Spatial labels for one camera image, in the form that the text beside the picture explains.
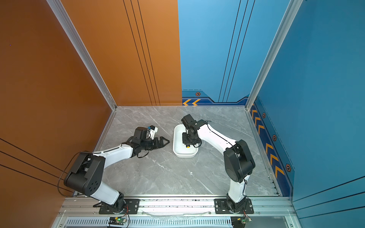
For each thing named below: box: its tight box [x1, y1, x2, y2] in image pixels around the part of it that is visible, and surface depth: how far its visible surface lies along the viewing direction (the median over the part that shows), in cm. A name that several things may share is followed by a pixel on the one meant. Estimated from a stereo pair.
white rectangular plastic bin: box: [172, 123, 199, 159], surface depth 95 cm
